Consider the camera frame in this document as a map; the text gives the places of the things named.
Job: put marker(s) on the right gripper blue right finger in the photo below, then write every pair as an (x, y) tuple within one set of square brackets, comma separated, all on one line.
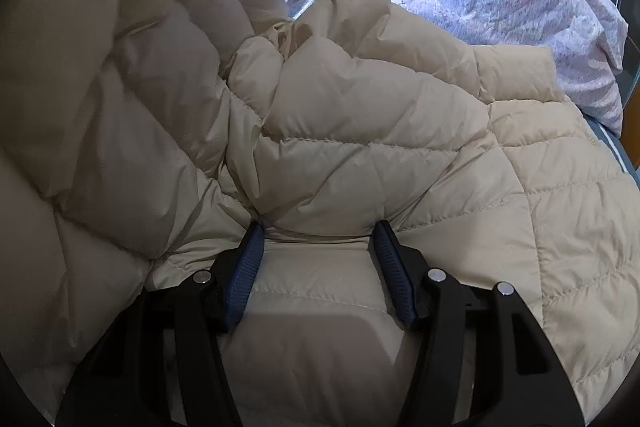
[(518, 378)]

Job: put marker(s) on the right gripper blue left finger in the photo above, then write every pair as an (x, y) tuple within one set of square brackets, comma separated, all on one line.
[(122, 380)]

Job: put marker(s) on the beige quilted down jacket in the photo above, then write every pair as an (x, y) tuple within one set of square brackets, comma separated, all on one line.
[(140, 138)]

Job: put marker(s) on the blue white striped bed sheet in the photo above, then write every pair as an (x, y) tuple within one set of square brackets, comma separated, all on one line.
[(614, 145)]

